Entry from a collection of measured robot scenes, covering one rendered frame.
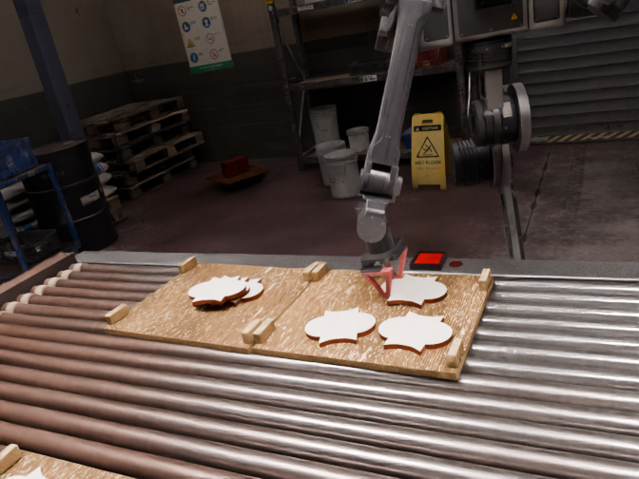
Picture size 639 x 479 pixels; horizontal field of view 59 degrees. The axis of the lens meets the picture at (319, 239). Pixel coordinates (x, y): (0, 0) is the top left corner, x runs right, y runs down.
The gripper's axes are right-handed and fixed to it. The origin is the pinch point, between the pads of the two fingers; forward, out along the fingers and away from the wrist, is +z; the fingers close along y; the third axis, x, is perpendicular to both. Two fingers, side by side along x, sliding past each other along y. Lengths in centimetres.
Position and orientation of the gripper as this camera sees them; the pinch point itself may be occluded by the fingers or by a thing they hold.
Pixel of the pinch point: (392, 286)
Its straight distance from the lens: 124.2
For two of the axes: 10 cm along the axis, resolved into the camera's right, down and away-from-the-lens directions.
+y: -4.4, 4.2, -8.0
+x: 8.5, -1.0, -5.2
